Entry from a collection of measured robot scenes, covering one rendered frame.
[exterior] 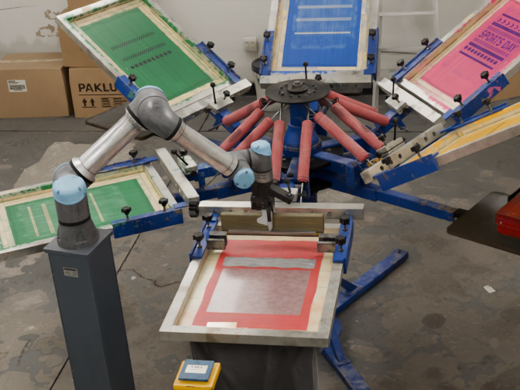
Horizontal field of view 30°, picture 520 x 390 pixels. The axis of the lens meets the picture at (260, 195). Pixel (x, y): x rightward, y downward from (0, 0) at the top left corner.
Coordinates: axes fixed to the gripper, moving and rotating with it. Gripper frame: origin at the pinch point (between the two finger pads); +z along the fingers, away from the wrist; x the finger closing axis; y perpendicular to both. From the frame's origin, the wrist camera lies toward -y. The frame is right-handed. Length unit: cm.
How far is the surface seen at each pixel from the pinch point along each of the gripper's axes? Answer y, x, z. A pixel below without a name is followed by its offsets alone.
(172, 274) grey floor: 87, -128, 105
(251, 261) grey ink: 6.7, 12.7, 9.0
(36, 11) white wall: 269, -408, 30
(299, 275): -12.9, 21.0, 9.8
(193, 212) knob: 36.6, -15.8, 3.4
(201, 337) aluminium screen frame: 14, 65, 8
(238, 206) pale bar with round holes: 17.2, -17.1, 1.2
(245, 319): 2, 51, 10
